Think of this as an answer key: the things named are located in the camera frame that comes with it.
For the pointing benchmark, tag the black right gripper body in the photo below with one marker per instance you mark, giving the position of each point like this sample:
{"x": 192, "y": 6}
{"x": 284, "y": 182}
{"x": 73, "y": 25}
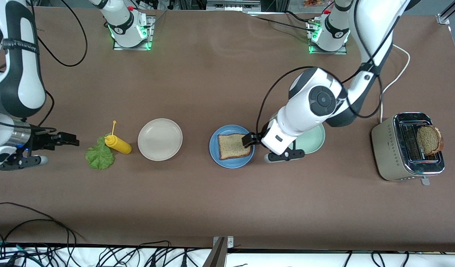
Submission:
{"x": 39, "y": 142}

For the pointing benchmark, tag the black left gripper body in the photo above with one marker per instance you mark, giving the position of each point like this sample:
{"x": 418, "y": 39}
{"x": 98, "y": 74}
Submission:
{"x": 255, "y": 138}

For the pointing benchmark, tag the square toasted bread slice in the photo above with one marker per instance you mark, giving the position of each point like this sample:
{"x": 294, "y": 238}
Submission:
{"x": 233, "y": 146}

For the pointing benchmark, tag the green lettuce leaf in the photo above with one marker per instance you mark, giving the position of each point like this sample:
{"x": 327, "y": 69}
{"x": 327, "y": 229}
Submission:
{"x": 99, "y": 157}

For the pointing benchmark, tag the yellow squeeze bottle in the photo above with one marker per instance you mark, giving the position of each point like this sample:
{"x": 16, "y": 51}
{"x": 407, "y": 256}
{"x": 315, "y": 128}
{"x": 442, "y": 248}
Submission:
{"x": 119, "y": 145}

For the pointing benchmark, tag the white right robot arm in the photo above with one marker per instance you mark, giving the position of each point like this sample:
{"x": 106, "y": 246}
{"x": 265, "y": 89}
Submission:
{"x": 19, "y": 81}

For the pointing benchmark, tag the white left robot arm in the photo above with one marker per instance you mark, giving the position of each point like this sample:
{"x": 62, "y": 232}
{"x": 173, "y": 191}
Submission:
{"x": 316, "y": 100}

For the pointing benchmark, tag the blue round plate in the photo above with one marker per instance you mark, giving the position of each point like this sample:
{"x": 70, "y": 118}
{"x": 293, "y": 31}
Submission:
{"x": 213, "y": 146}

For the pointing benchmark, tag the pale green round plate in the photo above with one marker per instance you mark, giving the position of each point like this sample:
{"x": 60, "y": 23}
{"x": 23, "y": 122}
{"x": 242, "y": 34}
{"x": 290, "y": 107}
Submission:
{"x": 312, "y": 142}

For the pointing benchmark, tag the beige round plate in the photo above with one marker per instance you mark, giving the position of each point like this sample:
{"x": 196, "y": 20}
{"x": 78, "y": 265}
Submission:
{"x": 160, "y": 140}

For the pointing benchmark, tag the beige chrome toaster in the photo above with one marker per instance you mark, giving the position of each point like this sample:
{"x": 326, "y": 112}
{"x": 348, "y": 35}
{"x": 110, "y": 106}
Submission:
{"x": 388, "y": 148}

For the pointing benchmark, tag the orange packet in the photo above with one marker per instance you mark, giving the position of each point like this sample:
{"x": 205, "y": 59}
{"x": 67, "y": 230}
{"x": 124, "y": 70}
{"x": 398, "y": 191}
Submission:
{"x": 312, "y": 3}

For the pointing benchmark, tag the rounded toasted bread slice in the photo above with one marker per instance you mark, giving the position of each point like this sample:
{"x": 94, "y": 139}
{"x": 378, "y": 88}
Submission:
{"x": 429, "y": 141}

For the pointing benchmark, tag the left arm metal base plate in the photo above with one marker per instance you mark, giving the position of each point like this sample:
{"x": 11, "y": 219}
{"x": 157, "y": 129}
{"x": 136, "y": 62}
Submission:
{"x": 327, "y": 52}

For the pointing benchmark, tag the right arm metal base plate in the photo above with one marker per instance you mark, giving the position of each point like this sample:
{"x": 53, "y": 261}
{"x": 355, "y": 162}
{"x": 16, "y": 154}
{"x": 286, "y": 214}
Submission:
{"x": 132, "y": 48}

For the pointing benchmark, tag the metal table edge bracket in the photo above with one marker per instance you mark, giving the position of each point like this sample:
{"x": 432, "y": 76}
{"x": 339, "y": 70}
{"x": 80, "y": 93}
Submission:
{"x": 218, "y": 256}

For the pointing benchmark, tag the metal frame rail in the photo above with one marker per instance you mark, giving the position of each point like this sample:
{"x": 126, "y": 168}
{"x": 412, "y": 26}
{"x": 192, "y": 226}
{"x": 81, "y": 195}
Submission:
{"x": 233, "y": 5}

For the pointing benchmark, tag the aluminium frame strut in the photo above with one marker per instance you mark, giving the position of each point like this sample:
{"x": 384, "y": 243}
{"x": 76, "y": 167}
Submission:
{"x": 443, "y": 17}

